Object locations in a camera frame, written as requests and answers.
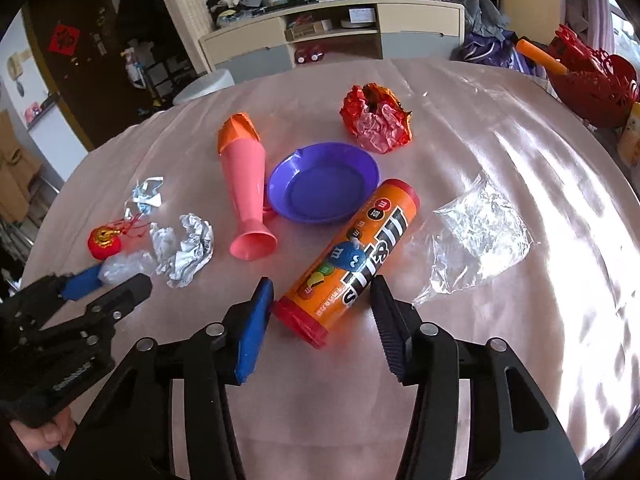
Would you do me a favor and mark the pink curtain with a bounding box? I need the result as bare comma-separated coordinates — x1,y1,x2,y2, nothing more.
575,0,616,51

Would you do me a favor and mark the orange candy tube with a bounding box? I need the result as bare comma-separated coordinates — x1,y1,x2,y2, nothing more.
272,178,421,351

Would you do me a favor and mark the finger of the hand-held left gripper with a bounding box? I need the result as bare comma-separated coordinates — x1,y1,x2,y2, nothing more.
75,274,153,336
0,265,103,321

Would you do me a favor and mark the beige TV cabinet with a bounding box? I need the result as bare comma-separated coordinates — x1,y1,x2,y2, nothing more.
199,0,466,83

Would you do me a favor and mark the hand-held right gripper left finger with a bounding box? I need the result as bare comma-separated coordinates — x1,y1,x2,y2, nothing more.
55,277,276,480

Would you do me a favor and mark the pink orange toy vase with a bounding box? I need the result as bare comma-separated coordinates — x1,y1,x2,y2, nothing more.
217,115,278,261

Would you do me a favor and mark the red openwork basket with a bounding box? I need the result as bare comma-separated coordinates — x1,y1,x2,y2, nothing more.
545,25,640,128

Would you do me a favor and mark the red diamond door decoration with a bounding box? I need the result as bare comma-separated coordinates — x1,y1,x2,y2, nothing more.
48,23,81,54

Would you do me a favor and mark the person's left hand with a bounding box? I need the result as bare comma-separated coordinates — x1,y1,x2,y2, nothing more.
10,407,76,461

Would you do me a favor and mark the dark brown door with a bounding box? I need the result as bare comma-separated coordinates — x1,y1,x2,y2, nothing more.
22,0,146,151

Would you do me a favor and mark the purple plastic plate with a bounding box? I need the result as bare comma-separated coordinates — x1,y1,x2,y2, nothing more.
268,142,380,223

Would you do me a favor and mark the silver foil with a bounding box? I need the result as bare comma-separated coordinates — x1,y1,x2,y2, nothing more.
150,213,215,289

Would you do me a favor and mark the red paper ball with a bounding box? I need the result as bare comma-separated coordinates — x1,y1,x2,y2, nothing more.
341,82,415,155

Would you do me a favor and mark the cream wall intercom phone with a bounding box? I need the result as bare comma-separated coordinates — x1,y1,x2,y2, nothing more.
7,52,31,78

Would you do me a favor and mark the clear plastic wrap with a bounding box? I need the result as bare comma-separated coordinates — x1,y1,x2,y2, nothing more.
412,172,533,308

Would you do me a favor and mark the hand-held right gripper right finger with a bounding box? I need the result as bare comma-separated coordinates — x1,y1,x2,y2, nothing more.
370,275,586,480

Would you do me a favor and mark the white round stool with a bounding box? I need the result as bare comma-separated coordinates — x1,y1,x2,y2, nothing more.
172,70,236,106

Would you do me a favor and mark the clear plastic bag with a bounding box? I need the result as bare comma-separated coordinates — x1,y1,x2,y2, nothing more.
98,250,158,286

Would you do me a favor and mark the small silver wrapper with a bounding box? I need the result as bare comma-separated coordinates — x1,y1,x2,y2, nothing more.
125,176,166,218

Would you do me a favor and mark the pink satin tablecloth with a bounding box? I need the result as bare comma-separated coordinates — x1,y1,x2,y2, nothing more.
22,55,640,480

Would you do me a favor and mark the grey clothing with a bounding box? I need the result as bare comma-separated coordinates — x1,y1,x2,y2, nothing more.
447,0,511,41

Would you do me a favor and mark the beige folding screen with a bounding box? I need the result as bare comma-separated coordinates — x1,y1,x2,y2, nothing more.
150,0,216,66

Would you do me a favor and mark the purple bag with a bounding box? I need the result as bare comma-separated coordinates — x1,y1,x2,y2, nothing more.
457,30,531,76

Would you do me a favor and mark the red tasselled charm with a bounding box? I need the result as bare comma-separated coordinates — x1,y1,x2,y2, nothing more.
88,212,151,261

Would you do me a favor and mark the orange foam tube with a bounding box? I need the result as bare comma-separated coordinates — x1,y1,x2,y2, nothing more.
516,38,571,73

